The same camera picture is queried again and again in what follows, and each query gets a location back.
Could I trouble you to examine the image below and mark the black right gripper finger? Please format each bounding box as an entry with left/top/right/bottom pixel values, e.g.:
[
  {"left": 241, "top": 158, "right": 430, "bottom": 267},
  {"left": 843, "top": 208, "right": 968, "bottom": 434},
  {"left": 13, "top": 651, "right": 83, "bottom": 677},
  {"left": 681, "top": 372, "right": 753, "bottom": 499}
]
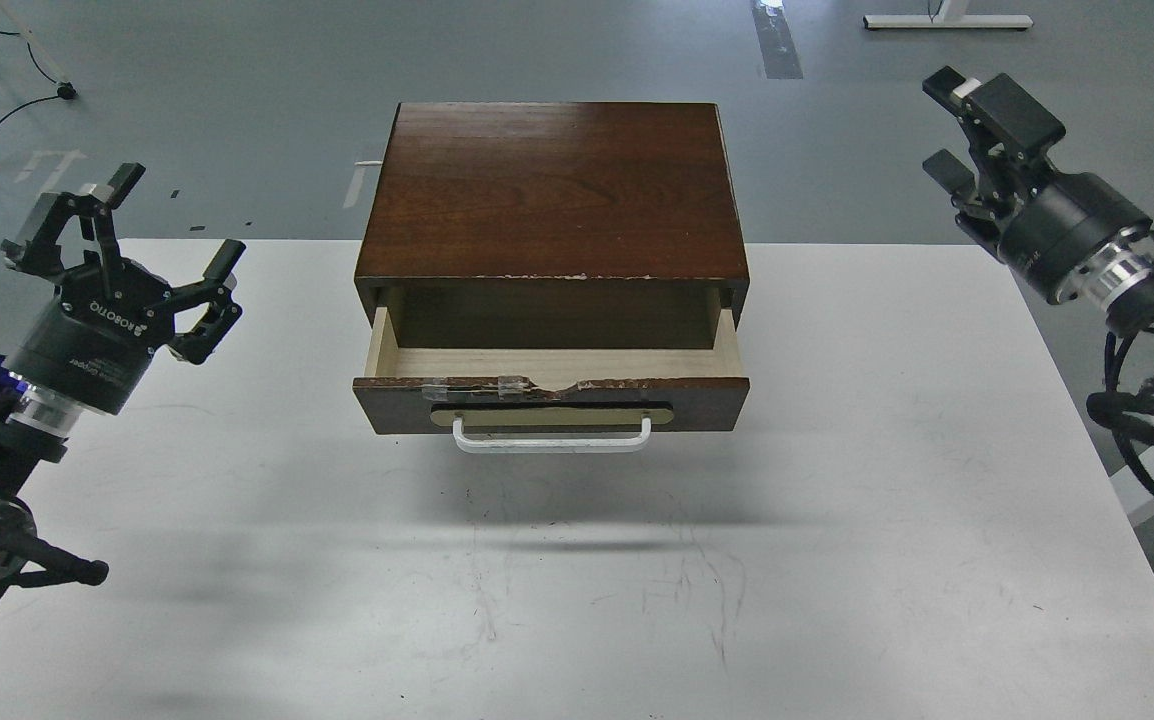
[
  {"left": 923, "top": 149, "right": 1020, "bottom": 264},
  {"left": 923, "top": 67, "right": 1066, "bottom": 201}
]

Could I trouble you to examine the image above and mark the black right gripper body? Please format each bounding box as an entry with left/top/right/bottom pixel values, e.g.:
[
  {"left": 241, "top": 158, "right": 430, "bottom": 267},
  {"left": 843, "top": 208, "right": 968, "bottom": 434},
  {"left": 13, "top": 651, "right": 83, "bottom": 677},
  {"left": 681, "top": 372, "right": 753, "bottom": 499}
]
[{"left": 997, "top": 172, "right": 1153, "bottom": 305}]

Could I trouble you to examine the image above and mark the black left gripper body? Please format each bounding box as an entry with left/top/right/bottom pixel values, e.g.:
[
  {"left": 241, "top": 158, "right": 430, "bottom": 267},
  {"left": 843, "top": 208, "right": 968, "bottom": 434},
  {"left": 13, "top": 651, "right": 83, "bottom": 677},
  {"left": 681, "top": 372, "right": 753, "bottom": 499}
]
[{"left": 3, "top": 263, "right": 173, "bottom": 414}]

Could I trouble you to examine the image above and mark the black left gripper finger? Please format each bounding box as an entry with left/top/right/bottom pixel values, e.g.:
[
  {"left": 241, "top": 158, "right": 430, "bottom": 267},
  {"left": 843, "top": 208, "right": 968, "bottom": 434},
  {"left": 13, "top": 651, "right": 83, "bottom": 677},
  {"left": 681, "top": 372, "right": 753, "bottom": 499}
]
[
  {"left": 144, "top": 240, "right": 245, "bottom": 365},
  {"left": 1, "top": 162, "right": 147, "bottom": 288}
]

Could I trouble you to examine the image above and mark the wooden drawer with white handle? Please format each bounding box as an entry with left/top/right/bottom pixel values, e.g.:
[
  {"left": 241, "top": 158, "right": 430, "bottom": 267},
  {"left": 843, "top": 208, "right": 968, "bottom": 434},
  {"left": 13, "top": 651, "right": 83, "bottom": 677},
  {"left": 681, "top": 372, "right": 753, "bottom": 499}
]
[{"left": 353, "top": 284, "right": 751, "bottom": 453}]

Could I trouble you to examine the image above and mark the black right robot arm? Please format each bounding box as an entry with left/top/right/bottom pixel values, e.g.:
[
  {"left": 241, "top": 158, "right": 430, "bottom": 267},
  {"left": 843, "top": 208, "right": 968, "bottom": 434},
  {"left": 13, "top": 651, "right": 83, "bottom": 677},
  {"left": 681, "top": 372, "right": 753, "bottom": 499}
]
[{"left": 923, "top": 67, "right": 1154, "bottom": 500}]

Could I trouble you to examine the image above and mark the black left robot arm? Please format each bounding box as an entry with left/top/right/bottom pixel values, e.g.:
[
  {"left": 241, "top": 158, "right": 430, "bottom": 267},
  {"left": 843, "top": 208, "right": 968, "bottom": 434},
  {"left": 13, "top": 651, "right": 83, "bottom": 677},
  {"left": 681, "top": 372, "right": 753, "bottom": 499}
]
[{"left": 0, "top": 163, "right": 245, "bottom": 600}]

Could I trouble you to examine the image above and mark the white stand leg with caster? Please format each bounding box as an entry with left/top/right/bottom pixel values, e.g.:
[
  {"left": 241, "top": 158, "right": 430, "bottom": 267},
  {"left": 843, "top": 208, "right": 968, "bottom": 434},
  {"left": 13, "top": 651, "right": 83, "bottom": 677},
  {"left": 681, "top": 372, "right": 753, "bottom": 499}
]
[{"left": 0, "top": 0, "right": 78, "bottom": 99}]

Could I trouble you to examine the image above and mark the white table base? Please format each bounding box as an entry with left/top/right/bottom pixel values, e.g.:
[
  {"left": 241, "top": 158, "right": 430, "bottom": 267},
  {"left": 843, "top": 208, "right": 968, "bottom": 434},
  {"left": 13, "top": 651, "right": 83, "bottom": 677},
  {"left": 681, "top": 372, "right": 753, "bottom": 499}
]
[{"left": 862, "top": 1, "right": 1034, "bottom": 32}]

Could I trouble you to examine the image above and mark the dark wooden cabinet box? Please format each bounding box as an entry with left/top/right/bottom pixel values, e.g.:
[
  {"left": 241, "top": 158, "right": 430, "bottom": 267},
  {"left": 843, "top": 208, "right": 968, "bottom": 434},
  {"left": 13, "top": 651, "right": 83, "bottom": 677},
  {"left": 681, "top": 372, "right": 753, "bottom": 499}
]
[{"left": 354, "top": 102, "right": 750, "bottom": 315}]

